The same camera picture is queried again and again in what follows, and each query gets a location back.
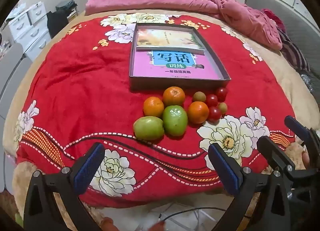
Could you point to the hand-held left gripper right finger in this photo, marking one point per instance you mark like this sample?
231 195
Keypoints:
225 168

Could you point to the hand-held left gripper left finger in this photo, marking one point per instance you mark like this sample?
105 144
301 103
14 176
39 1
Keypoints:
88 168

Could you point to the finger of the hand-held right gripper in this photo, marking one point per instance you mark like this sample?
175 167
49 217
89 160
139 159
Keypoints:
273 154
295 124

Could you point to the red cherry tomato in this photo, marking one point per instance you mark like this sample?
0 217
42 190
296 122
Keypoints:
214 113
221 94
211 100

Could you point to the small brown longan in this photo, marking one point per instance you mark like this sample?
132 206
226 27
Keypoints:
223 108
199 96

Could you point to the orange tangerine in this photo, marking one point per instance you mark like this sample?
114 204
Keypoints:
174 96
153 106
198 112

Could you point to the green round fruit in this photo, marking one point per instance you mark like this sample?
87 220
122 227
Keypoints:
148 128
175 121

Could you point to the shallow grey cardboard box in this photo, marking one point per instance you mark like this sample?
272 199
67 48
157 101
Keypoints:
150 85

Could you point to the person's right hand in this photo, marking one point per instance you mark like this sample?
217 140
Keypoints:
305 159

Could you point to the shiny silver wrapper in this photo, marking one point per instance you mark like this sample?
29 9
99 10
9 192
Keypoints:
307 82

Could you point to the striped cloth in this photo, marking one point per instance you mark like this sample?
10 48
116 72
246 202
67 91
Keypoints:
293 51

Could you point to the red floral blanket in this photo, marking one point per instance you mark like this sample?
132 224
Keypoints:
82 83

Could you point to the crimson cloth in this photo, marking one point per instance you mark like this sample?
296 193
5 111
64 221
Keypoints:
273 20

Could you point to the pink workbook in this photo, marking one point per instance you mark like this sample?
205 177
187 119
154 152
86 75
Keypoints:
145 67

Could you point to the yellow sunflower book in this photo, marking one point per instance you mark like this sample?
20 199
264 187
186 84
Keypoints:
160 37

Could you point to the black garment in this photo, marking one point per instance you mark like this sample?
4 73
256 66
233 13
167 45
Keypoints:
56 23

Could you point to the white drawer cabinet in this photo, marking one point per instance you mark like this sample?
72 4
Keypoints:
30 31

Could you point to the dark folded clothes pile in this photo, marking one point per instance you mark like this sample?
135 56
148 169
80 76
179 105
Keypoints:
65 5

